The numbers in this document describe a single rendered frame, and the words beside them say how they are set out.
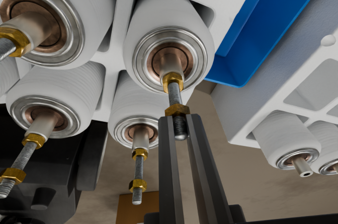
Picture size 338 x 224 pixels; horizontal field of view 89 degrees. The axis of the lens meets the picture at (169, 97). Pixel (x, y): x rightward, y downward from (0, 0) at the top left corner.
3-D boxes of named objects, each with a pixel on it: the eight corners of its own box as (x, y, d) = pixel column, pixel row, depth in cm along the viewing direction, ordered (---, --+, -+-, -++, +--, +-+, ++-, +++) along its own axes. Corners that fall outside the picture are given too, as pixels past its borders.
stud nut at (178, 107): (181, 98, 12) (183, 107, 11) (194, 112, 12) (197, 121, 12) (159, 112, 12) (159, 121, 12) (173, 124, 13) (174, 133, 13)
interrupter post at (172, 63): (180, 72, 19) (184, 91, 16) (158, 72, 18) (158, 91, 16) (182, 51, 17) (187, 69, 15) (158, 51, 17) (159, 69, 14)
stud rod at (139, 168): (142, 144, 24) (138, 205, 18) (136, 142, 24) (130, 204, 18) (146, 140, 23) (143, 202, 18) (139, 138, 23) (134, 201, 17)
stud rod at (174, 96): (172, 65, 16) (183, 130, 10) (178, 72, 17) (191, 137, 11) (163, 70, 16) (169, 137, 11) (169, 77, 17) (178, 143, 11)
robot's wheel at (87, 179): (106, 145, 69) (93, 202, 53) (93, 144, 67) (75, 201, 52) (111, 112, 56) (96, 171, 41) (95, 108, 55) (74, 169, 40)
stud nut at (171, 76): (175, 68, 14) (176, 74, 14) (186, 81, 15) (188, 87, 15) (157, 81, 15) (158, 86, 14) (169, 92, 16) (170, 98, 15)
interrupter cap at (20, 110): (37, 82, 18) (34, 86, 18) (94, 120, 23) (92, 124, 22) (-1, 112, 21) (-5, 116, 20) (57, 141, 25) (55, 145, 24)
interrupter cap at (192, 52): (199, 90, 21) (200, 94, 20) (135, 90, 20) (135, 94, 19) (213, 25, 16) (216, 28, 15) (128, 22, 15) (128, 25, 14)
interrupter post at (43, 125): (46, 106, 21) (30, 128, 18) (64, 117, 22) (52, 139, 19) (33, 115, 21) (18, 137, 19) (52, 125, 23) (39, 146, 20)
